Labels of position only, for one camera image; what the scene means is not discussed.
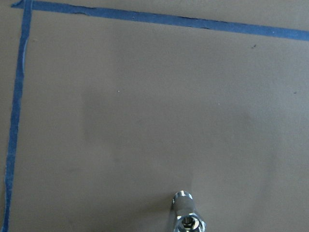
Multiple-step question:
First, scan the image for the chrome metal pipe fitting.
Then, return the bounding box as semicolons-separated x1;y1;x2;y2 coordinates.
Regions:
171;190;207;232

